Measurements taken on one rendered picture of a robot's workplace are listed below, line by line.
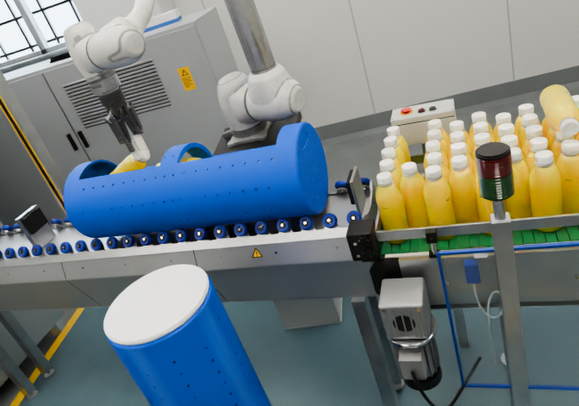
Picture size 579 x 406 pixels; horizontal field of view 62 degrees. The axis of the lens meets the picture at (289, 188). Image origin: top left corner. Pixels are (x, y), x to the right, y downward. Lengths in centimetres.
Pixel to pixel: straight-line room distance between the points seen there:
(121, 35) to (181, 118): 182
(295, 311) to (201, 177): 118
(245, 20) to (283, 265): 86
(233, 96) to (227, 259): 68
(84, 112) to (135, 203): 188
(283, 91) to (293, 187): 56
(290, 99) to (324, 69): 242
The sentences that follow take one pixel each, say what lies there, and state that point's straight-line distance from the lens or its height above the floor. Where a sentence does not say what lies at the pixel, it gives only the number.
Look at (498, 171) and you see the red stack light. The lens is 98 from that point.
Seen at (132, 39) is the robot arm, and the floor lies 160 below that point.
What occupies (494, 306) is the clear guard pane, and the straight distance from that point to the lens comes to 136.
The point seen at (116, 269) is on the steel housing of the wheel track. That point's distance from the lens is 189.
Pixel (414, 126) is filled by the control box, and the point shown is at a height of 107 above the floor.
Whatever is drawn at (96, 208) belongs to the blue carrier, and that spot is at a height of 113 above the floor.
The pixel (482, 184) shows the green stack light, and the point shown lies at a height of 120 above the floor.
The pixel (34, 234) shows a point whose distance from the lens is 220.
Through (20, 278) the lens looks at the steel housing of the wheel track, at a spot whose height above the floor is 86.
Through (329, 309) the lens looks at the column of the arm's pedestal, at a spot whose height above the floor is 10.
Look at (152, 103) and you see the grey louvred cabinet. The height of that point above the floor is 106.
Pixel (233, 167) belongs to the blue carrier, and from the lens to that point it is 141.
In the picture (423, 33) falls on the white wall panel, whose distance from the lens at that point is 417.
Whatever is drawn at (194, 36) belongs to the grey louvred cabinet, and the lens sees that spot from 299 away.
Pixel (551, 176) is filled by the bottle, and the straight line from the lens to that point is 128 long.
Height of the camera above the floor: 172
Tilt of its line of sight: 27 degrees down
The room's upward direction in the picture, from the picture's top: 19 degrees counter-clockwise
